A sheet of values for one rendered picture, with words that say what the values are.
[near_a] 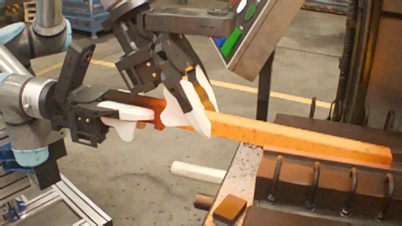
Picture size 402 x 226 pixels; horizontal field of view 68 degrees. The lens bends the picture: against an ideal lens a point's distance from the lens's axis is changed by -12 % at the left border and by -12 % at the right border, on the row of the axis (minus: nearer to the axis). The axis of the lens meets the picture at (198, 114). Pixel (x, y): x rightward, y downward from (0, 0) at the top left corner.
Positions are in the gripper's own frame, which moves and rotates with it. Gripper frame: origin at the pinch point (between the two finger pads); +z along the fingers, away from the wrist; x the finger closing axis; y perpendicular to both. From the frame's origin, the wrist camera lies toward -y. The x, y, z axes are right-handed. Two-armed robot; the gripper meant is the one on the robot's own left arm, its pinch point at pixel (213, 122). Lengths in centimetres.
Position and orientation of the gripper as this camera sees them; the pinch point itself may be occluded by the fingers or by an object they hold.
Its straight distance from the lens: 47.2
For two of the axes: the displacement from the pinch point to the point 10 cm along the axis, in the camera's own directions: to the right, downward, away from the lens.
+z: 4.6, 8.5, 2.6
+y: -8.2, 3.0, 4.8
